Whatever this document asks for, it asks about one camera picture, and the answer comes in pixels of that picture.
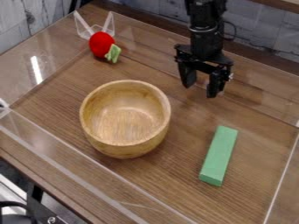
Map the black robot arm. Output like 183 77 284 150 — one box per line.
173 0 233 98

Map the black metal table leg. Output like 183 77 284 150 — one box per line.
24 182 80 224

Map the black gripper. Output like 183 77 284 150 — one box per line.
172 27 236 99

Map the red plush fruit green leaf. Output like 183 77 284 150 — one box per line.
88 31 121 63

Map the green rectangular block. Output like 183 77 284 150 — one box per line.
199 126 239 186

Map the black cable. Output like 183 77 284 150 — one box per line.
0 200 33 224

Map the round wooden bowl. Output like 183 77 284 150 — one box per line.
79 80 172 159

